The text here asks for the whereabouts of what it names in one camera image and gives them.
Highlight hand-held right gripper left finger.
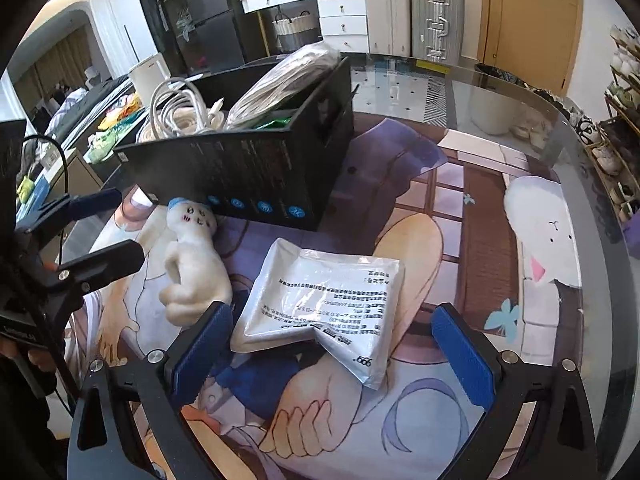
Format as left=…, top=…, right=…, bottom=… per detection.
left=67, top=301, right=236, bottom=480

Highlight bagged cream rope bundle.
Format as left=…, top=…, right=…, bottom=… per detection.
left=224, top=42, right=342, bottom=132

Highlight white cable bundle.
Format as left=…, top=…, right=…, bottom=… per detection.
left=149, top=77, right=227, bottom=140

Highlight rows of shoes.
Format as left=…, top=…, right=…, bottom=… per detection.
left=575, top=27, right=640, bottom=221

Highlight silver suitcase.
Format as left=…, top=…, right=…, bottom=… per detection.
left=411, top=0, right=466, bottom=67

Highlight black cardboard box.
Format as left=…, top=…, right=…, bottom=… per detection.
left=114, top=57, right=357, bottom=232

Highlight person's left forearm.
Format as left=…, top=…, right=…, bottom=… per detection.
left=0, top=360, right=76, bottom=480

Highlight beige suitcase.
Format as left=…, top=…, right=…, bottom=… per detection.
left=362, top=0, right=414, bottom=57

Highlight grey side cabinet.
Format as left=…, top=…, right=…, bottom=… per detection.
left=42, top=152, right=132, bottom=201

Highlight white printed plastic packet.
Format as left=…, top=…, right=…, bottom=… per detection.
left=231, top=238, right=405, bottom=392

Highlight wooden door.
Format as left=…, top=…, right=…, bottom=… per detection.
left=477, top=0, right=584, bottom=97

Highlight white plush toy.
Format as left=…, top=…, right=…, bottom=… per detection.
left=159, top=197, right=234, bottom=327

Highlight woven laundry basket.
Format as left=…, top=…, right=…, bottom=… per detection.
left=272, top=11, right=321, bottom=54

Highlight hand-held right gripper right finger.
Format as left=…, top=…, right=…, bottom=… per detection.
left=431, top=302, right=598, bottom=480

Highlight white dressing desk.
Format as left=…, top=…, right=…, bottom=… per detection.
left=240, top=0, right=372, bottom=54

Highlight black trash bag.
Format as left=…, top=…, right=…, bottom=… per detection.
left=474, top=62, right=528, bottom=88

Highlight wooden shoe rack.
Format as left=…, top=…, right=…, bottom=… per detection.
left=580, top=25, right=640, bottom=223

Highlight pile of colourful clothes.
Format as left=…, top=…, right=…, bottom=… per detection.
left=86, top=92, right=152, bottom=163

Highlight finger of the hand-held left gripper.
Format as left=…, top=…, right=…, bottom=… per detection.
left=42, top=239, right=146, bottom=294
left=15, top=188, right=123, bottom=244

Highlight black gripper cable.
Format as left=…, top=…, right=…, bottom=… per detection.
left=22, top=135, right=69, bottom=266

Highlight person's left hand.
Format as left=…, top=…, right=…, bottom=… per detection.
left=20, top=345, right=60, bottom=377

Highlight white air purifier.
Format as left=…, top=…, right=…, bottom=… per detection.
left=129, top=53, right=172, bottom=107

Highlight printed cartoon table mat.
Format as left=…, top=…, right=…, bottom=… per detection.
left=65, top=112, right=583, bottom=480

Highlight bagged white strap coil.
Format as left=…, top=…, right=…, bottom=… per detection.
left=136, top=122, right=166, bottom=144

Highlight black refrigerator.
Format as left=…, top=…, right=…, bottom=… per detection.
left=134, top=0, right=267, bottom=77

